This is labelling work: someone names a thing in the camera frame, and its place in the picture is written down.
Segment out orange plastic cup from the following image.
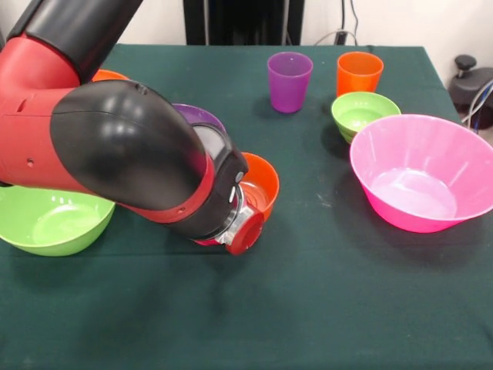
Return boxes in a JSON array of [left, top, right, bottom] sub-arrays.
[[336, 52, 385, 97]]

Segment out small green plastic bowl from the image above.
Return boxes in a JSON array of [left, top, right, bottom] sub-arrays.
[[330, 91, 402, 144]]

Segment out large orange plastic bowl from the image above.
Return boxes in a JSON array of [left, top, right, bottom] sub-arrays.
[[91, 69, 130, 83]]

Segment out white and blue cable bundle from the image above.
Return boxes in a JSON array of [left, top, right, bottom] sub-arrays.
[[461, 82, 493, 132]]

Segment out dark green tablecloth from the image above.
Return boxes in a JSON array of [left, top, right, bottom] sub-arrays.
[[0, 43, 493, 370]]

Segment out small orange plastic bowl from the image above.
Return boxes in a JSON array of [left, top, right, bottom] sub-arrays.
[[240, 152, 280, 221]]

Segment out purple plastic cup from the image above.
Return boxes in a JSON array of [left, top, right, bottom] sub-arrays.
[[267, 52, 314, 114]]

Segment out purple plastic bowl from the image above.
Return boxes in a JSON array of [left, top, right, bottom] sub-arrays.
[[171, 103, 227, 134]]

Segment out black hanging cable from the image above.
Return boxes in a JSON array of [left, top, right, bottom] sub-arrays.
[[347, 0, 362, 32]]

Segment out large green plastic bowl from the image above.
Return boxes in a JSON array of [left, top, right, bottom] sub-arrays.
[[0, 186, 116, 257]]

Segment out large pink plastic bowl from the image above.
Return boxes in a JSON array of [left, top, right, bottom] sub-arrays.
[[349, 113, 493, 234]]

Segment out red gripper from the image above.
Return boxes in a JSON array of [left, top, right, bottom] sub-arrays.
[[224, 213, 267, 257]]

